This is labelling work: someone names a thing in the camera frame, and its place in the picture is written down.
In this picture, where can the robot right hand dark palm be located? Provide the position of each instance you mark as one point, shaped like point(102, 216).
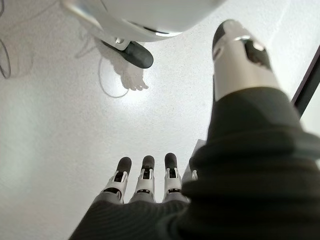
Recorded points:
point(250, 175)

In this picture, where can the robot right foot black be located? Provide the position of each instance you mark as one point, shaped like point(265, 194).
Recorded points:
point(137, 56)

